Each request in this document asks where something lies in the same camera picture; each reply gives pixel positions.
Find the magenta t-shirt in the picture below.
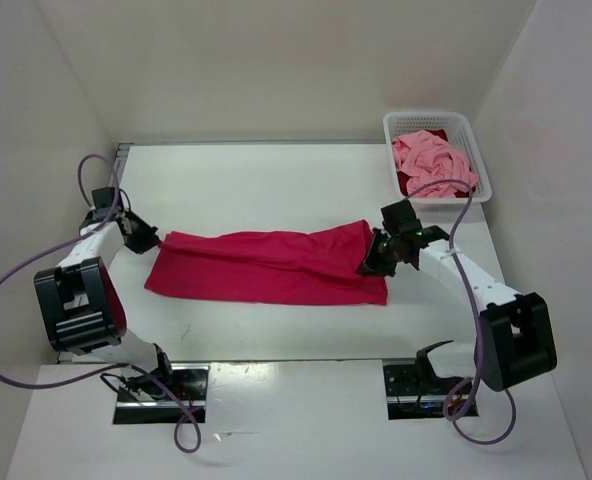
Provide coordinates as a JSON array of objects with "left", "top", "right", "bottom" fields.
[{"left": 144, "top": 220, "right": 388, "bottom": 306}]

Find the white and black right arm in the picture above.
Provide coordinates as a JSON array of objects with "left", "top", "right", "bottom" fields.
[{"left": 357, "top": 200, "right": 558, "bottom": 392}]

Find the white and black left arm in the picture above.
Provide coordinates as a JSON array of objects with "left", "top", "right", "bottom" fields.
[{"left": 34, "top": 211, "right": 176, "bottom": 400}]

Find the dark red t-shirt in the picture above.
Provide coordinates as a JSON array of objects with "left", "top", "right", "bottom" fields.
[{"left": 395, "top": 128, "right": 477, "bottom": 200}]

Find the light pink t-shirt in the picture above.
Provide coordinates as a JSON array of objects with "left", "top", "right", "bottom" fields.
[{"left": 391, "top": 130, "right": 480, "bottom": 199}]

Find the white plastic basket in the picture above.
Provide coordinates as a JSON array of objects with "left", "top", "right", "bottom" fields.
[{"left": 383, "top": 110, "right": 492, "bottom": 205}]

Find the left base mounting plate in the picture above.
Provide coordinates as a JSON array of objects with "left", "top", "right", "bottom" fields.
[{"left": 101, "top": 363, "right": 210, "bottom": 425}]

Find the base mounting plate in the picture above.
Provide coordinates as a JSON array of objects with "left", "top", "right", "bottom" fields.
[
  {"left": 382, "top": 360, "right": 471, "bottom": 421},
  {"left": 101, "top": 363, "right": 210, "bottom": 425}
]

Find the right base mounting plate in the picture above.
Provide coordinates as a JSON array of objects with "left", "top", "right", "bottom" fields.
[{"left": 382, "top": 360, "right": 471, "bottom": 421}]

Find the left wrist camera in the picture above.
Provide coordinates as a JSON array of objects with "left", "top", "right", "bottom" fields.
[{"left": 81, "top": 187, "right": 124, "bottom": 228}]

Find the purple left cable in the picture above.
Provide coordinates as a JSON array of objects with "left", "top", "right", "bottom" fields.
[{"left": 0, "top": 153, "right": 203, "bottom": 454}]

